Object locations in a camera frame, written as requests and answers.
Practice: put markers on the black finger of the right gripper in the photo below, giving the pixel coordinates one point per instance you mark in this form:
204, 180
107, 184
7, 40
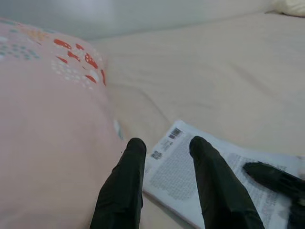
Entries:
297, 214
274, 176

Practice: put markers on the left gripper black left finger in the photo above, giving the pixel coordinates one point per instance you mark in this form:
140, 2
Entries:
121, 193

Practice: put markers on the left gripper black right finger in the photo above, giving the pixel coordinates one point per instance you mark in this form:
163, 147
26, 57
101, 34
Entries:
221, 195

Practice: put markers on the white printed magazine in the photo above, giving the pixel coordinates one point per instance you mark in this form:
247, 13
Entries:
174, 171

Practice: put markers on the pink pillow with coloured dots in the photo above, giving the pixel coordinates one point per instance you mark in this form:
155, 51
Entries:
47, 119

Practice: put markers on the cream bed mattress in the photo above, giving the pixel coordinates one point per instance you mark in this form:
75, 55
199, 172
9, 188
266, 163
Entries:
202, 71

